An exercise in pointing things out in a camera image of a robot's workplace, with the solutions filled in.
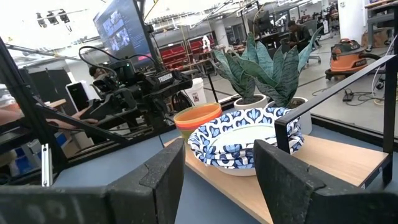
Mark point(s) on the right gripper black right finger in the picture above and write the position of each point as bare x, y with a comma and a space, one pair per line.
289, 186

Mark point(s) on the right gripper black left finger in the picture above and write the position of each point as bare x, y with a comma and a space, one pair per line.
149, 193

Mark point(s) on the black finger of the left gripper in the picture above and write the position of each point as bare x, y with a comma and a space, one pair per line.
183, 84

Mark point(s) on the red translucent plastic bowl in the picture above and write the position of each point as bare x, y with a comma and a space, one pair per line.
199, 113

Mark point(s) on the person's forearm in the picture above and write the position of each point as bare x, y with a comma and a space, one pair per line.
9, 116

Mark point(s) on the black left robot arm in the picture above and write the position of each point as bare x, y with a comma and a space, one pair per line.
124, 102

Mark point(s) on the white plastic bucket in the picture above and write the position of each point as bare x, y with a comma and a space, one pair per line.
196, 90

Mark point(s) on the rack of red bins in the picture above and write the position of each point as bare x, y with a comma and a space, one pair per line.
174, 54

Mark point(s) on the blue table mat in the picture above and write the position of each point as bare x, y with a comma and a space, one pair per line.
202, 202

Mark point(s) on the person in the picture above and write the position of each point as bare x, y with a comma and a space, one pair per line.
94, 72
298, 34

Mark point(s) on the large black monitor screen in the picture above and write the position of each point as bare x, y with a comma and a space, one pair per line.
124, 31

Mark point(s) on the snake plant in white pot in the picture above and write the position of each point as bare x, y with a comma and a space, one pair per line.
280, 77
248, 101

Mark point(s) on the black phone in white stand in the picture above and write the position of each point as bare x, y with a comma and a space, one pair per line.
77, 95

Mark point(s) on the person's hand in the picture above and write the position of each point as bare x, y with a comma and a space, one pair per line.
84, 120

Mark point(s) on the black power strip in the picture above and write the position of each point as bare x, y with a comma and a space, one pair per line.
348, 96

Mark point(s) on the black ceiling track lights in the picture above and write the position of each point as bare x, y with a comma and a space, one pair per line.
51, 17

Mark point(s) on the blue storage bin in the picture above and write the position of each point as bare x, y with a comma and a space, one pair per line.
21, 165

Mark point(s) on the grey office chair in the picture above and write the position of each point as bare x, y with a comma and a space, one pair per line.
314, 57

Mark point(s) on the orange shop vacuum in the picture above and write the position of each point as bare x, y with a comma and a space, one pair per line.
348, 60

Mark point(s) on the brown cardboard box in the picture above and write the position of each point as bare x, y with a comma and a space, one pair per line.
374, 39

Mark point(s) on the wooden shelf with black frame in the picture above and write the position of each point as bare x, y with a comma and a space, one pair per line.
342, 158

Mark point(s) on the silver aluminium bracket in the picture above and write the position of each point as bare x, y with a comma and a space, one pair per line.
46, 165

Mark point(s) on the black aluminium table frame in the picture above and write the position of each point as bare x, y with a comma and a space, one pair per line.
18, 87

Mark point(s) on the wooden desk with black frame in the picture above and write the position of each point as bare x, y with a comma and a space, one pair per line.
381, 6

